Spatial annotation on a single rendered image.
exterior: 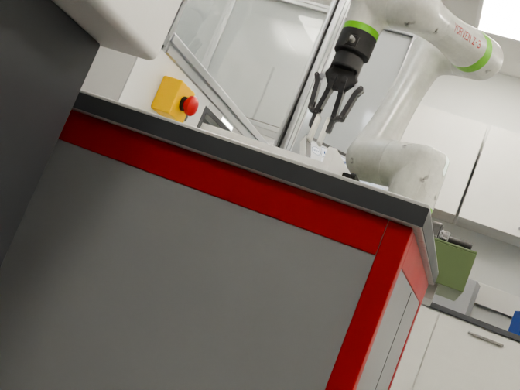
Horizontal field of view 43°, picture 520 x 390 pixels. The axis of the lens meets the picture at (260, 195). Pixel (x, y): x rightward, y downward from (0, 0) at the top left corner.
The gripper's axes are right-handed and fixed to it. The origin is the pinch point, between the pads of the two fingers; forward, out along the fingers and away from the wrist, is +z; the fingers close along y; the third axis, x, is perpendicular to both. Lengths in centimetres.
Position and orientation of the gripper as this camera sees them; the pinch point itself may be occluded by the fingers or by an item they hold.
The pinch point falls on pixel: (319, 130)
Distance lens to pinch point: 164.9
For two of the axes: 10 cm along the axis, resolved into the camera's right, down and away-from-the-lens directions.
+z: -3.9, 9.1, -1.1
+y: 8.9, 3.5, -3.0
